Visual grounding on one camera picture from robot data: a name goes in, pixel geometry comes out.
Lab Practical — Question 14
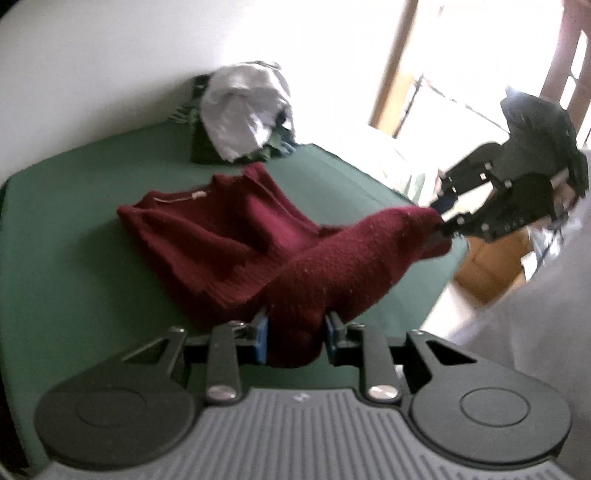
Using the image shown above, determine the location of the dark red knitted sweater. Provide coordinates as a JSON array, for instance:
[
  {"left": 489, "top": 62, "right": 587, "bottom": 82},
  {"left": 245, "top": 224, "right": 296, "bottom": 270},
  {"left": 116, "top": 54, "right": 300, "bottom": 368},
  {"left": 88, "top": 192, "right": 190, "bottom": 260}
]
[{"left": 117, "top": 164, "right": 452, "bottom": 368}]

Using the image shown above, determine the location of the brown cardboard box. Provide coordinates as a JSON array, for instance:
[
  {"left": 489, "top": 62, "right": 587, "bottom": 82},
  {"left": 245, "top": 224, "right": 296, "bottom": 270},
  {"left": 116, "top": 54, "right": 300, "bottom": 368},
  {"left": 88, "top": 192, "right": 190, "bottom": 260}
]
[{"left": 455, "top": 229, "right": 532, "bottom": 304}]

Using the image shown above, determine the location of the green knitted garment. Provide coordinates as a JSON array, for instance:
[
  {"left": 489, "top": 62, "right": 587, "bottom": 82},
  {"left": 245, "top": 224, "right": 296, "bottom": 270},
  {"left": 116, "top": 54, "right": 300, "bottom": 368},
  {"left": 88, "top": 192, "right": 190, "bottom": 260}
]
[{"left": 169, "top": 74, "right": 298, "bottom": 165}]

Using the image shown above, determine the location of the white crumpled garment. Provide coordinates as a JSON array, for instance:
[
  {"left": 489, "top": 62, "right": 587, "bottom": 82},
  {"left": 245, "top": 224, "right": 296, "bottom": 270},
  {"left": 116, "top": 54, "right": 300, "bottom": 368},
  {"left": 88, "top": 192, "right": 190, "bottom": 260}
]
[{"left": 199, "top": 61, "right": 297, "bottom": 163}]

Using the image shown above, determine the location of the wooden door frame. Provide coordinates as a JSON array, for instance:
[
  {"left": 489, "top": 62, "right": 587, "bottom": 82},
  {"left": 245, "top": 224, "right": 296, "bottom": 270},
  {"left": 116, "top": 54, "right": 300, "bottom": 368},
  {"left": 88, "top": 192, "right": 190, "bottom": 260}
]
[{"left": 370, "top": 0, "right": 419, "bottom": 132}]

